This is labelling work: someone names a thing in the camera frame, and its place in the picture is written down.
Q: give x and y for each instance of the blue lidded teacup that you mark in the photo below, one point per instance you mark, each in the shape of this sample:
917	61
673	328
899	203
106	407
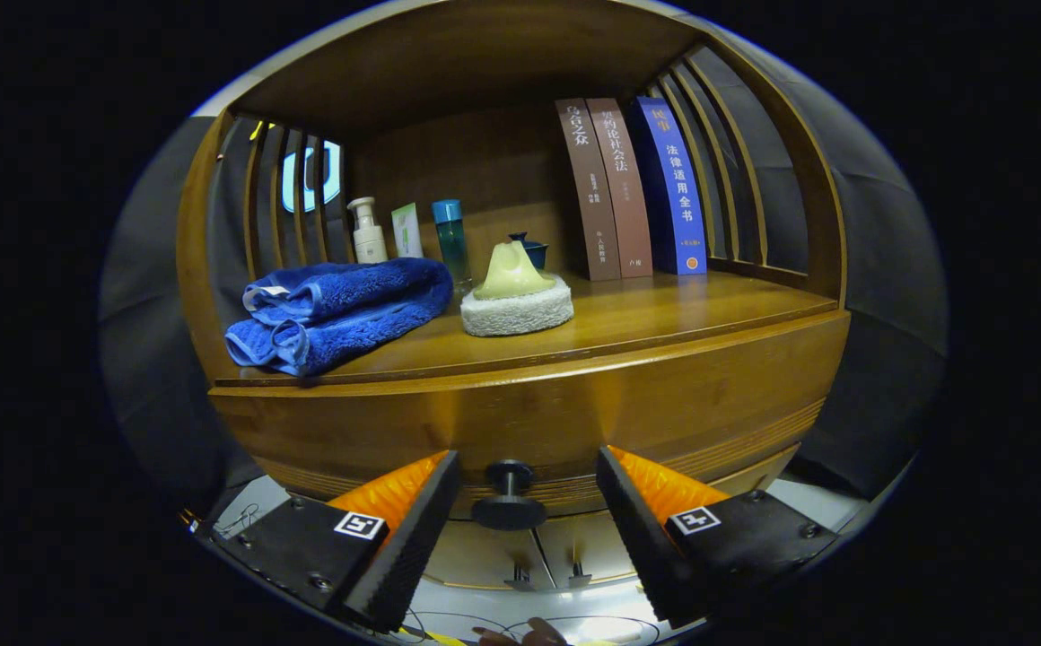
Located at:
537	254

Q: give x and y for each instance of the wooden drawer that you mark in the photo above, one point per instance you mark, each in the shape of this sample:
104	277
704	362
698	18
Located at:
574	404

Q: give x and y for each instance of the white and green tube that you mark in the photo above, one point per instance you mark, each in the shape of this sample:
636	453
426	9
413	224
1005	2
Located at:
406	233

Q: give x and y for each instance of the green scrub brush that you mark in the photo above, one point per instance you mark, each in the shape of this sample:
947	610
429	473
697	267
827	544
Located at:
516	305

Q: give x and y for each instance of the teal bottle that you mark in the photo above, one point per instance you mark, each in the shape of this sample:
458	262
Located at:
450	238

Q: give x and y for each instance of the blue book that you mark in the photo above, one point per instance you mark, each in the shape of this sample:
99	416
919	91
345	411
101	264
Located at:
675	188

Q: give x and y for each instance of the brown book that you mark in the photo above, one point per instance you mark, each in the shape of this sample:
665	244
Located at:
624	188
588	188

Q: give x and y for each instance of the wooden cabinet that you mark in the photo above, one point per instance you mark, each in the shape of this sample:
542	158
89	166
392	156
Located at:
449	81

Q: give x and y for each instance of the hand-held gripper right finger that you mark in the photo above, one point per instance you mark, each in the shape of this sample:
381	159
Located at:
642	547

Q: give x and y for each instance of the wooden countertop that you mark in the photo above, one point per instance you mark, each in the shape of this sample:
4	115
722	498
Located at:
664	309

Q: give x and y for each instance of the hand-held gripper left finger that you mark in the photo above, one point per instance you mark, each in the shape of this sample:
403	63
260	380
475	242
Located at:
404	547

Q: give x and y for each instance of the wooden cabinet door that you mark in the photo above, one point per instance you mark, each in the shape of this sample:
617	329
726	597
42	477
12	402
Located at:
476	556
592	547

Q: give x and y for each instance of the folded blue towel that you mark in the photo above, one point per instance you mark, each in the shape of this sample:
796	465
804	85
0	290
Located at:
350	305

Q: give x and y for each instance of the white pump bottle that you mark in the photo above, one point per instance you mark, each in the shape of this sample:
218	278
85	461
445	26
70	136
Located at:
368	242

